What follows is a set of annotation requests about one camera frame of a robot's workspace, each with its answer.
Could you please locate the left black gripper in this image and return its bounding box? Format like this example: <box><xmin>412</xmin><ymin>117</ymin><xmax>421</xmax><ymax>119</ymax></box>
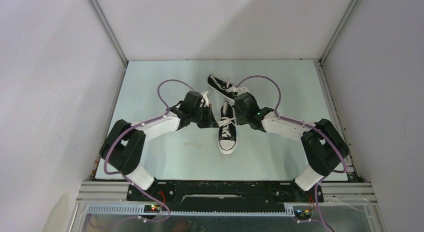
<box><xmin>190</xmin><ymin>104</ymin><xmax>219</xmax><ymax>129</ymax></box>

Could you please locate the black canvas sneaker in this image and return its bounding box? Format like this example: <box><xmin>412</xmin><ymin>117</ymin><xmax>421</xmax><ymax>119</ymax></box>
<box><xmin>217</xmin><ymin>101</ymin><xmax>237</xmax><ymax>155</ymax></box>
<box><xmin>207</xmin><ymin>74</ymin><xmax>238</xmax><ymax>104</ymax></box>

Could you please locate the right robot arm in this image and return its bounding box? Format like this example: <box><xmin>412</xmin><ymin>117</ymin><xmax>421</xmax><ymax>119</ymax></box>
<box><xmin>233</xmin><ymin>92</ymin><xmax>350</xmax><ymax>201</ymax></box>

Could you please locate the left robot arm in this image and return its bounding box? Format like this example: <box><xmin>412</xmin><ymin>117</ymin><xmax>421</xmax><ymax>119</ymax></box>
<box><xmin>99</xmin><ymin>91</ymin><xmax>219</xmax><ymax>200</ymax></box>

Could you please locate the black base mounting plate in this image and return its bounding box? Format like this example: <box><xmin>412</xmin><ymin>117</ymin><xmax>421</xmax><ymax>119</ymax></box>
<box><xmin>126</xmin><ymin>180</ymin><xmax>324</xmax><ymax>212</ymax></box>

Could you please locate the left controller board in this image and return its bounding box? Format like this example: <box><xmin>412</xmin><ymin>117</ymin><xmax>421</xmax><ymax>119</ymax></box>
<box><xmin>143</xmin><ymin>205</ymin><xmax>162</xmax><ymax>214</ymax></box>

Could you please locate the controller board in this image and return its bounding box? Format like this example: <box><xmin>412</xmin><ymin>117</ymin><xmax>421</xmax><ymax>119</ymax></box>
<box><xmin>143</xmin><ymin>205</ymin><xmax>162</xmax><ymax>214</ymax></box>
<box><xmin>294</xmin><ymin>210</ymin><xmax>314</xmax><ymax>221</ymax></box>

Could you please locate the right controller board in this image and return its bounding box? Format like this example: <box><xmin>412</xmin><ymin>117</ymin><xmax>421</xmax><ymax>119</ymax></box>
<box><xmin>294</xmin><ymin>210</ymin><xmax>314</xmax><ymax>221</ymax></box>

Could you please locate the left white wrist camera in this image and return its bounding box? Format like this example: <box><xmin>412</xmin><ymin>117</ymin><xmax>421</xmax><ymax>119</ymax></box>
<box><xmin>199</xmin><ymin>91</ymin><xmax>210</xmax><ymax>108</ymax></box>

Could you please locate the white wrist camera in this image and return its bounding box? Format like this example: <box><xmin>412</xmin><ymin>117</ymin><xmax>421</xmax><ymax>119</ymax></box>
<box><xmin>233</xmin><ymin>87</ymin><xmax>249</xmax><ymax>98</ymax></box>
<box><xmin>199</xmin><ymin>91</ymin><xmax>210</xmax><ymax>108</ymax></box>

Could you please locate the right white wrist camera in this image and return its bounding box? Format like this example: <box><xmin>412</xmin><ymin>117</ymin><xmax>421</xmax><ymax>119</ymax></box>
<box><xmin>233</xmin><ymin>87</ymin><xmax>249</xmax><ymax>98</ymax></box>

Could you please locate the grey slotted cable duct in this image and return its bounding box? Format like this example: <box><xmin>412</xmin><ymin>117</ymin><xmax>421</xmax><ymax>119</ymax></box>
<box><xmin>85</xmin><ymin>204</ymin><xmax>295</xmax><ymax>217</ymax></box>

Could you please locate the aluminium frame rail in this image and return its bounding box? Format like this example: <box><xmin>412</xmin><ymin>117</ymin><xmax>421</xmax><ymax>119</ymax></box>
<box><xmin>320</xmin><ymin>182</ymin><xmax>378</xmax><ymax>206</ymax></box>

